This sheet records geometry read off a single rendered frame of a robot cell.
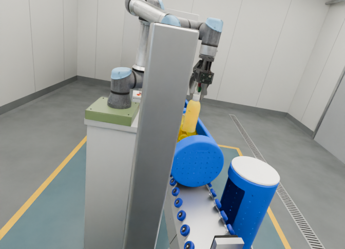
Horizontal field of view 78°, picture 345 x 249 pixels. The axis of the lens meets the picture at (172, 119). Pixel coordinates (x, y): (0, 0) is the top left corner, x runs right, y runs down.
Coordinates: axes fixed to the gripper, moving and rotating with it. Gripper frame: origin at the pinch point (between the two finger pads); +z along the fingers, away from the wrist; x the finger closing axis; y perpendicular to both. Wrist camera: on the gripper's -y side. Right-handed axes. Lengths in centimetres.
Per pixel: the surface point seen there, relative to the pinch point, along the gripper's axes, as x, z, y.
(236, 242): 8, 34, 53
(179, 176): -2.4, 40.0, 10.8
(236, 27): 215, -64, -455
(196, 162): 4.8, 31.0, 10.7
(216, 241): 1, 34, 52
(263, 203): 47, 51, 17
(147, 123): -30, -15, 70
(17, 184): -133, 144, -98
